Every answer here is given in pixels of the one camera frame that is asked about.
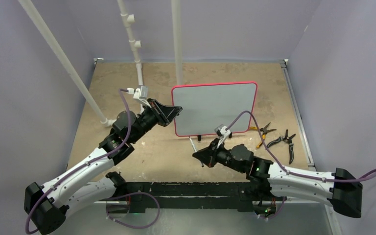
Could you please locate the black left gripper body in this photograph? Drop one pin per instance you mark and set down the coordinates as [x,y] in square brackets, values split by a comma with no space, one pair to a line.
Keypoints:
[156,112]

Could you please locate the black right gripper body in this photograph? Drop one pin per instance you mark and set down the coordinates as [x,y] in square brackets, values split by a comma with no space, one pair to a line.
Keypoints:
[220,155]

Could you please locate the black silver marker pen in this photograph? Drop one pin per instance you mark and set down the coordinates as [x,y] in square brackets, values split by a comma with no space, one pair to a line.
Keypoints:
[194,149]

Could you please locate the whiteboard with pink frame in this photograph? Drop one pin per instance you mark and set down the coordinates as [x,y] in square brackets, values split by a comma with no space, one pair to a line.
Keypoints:
[206,106]

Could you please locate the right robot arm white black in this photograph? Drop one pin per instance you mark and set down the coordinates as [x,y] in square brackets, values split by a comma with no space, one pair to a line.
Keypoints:
[337,189]

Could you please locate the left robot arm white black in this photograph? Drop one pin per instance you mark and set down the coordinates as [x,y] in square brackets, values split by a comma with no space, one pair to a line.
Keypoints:
[50,204]

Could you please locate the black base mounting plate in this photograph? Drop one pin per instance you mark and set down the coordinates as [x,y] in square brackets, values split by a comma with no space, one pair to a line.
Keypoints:
[240,196]

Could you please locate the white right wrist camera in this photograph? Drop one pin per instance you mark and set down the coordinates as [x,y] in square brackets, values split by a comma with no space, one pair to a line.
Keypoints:
[223,133]

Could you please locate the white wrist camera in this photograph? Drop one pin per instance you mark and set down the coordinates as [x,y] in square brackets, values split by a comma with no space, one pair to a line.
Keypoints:
[139,94]
[223,133]

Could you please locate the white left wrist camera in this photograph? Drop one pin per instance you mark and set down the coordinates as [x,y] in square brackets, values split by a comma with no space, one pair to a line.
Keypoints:
[139,94]

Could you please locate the yellow handled pliers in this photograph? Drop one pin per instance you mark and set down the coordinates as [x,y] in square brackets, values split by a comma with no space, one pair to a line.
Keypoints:
[264,130]

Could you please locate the black handled wire stripper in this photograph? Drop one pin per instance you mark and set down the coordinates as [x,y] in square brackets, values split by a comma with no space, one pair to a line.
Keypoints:
[287,139]

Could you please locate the white PVC pipe frame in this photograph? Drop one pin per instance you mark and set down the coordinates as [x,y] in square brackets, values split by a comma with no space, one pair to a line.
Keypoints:
[128,20]

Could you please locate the aluminium extrusion rail frame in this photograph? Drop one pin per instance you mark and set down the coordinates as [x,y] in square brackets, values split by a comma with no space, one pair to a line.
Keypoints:
[161,156]

